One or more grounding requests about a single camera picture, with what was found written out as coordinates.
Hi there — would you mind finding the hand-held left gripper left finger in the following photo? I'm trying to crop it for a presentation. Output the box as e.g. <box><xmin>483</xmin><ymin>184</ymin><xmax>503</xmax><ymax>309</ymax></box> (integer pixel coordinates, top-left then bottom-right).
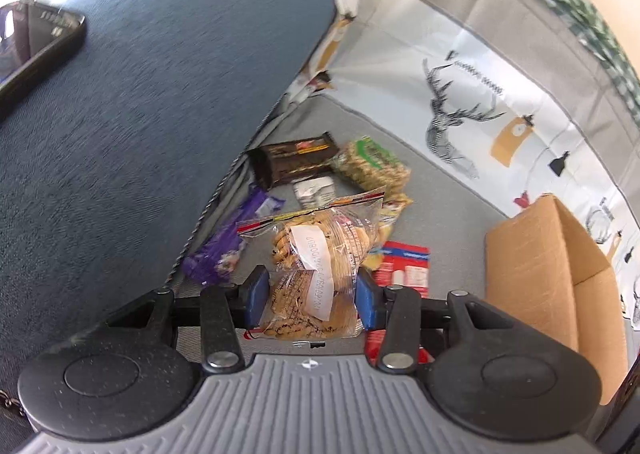
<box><xmin>107</xmin><ymin>265</ymin><xmax>271</xmax><ymax>375</ymax></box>

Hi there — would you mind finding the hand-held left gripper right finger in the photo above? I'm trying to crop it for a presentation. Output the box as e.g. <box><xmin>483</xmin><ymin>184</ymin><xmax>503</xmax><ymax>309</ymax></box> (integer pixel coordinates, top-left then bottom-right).
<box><xmin>356</xmin><ymin>268</ymin><xmax>516</xmax><ymax>372</ymax></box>

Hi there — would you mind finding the clear cookie bag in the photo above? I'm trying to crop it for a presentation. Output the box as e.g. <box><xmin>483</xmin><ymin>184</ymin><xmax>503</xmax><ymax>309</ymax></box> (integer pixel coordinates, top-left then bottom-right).
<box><xmin>244</xmin><ymin>268</ymin><xmax>364</xmax><ymax>341</ymax></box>
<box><xmin>236</xmin><ymin>188</ymin><xmax>387</xmax><ymax>287</ymax></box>

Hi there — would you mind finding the brown cardboard box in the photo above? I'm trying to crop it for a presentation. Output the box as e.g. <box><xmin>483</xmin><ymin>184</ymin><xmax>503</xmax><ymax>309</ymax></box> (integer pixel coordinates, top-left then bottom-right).
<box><xmin>485</xmin><ymin>193</ymin><xmax>629</xmax><ymax>407</ymax></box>

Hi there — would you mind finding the red snack packet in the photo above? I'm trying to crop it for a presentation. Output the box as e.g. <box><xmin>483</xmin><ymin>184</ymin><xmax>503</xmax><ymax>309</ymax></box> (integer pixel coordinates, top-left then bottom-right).
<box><xmin>364</xmin><ymin>241</ymin><xmax>434</xmax><ymax>366</ymax></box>

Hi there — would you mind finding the purple snack packet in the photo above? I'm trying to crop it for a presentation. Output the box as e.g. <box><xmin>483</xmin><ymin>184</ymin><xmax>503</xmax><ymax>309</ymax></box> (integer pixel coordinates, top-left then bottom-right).
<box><xmin>180</xmin><ymin>186</ymin><xmax>286</xmax><ymax>285</ymax></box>

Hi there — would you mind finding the yellow snack packet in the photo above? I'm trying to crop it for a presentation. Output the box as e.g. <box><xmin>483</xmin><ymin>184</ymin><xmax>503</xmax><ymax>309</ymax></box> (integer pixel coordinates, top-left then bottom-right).
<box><xmin>361</xmin><ymin>193</ymin><xmax>414</xmax><ymax>271</ymax></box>

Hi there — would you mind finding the small silver packet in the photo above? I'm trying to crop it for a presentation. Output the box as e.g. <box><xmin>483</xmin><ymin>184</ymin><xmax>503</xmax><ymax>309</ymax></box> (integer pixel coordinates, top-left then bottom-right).
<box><xmin>292</xmin><ymin>176</ymin><xmax>336</xmax><ymax>208</ymax></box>

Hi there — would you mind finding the green label rice cracker packet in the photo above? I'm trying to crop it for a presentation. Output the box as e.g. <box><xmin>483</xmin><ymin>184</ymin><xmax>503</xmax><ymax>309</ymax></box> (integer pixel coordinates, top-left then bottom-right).
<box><xmin>330</xmin><ymin>136</ymin><xmax>412</xmax><ymax>200</ymax></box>

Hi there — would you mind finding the dark brown chocolate packet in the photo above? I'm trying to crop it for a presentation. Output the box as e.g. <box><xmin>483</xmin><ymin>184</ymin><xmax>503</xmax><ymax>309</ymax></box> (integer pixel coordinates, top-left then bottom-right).
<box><xmin>247</xmin><ymin>131</ymin><xmax>342</xmax><ymax>190</ymax></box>

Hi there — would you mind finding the blue fabric cushion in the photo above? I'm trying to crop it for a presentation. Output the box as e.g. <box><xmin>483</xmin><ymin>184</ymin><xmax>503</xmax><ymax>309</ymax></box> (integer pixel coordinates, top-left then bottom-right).
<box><xmin>0</xmin><ymin>0</ymin><xmax>339</xmax><ymax>441</ymax></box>

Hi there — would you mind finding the deer print sofa cover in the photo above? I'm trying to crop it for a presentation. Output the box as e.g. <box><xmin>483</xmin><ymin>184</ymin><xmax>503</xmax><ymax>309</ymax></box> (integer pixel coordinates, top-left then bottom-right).
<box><xmin>170</xmin><ymin>0</ymin><xmax>640</xmax><ymax>440</ymax></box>

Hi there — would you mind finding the black smartphone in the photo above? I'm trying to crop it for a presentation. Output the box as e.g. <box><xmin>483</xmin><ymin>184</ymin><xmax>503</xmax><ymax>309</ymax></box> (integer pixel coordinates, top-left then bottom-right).
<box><xmin>0</xmin><ymin>0</ymin><xmax>87</xmax><ymax>123</ymax></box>

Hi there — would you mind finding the dark metal chain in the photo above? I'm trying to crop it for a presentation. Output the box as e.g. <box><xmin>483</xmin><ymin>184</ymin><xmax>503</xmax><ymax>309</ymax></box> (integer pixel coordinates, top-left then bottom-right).
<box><xmin>0</xmin><ymin>388</ymin><xmax>27</xmax><ymax>421</ymax></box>

